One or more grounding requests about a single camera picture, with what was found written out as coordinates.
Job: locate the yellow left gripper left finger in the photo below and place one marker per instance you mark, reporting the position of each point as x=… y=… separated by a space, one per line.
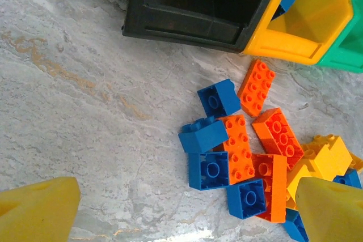
x=34 y=210

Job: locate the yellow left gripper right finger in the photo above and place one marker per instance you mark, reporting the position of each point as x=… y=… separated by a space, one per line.
x=331 y=213

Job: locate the small yellow lego brick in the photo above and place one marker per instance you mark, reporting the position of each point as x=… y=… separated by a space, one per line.
x=358 y=163

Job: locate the red-orange lego brick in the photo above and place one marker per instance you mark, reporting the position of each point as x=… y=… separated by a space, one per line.
x=279 y=137

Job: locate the orange lego brick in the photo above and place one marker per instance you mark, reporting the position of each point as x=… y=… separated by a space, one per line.
x=238 y=151
x=279 y=191
x=256 y=89

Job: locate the green plastic bin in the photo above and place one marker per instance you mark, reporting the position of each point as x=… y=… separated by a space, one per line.
x=351 y=52

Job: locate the yellow plastic bin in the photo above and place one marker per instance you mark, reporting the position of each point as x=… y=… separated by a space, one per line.
x=317 y=6

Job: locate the black plastic bin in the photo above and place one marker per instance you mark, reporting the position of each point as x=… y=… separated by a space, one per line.
x=184 y=21

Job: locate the long blue lego brick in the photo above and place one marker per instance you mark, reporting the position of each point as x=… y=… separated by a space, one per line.
x=295 y=225

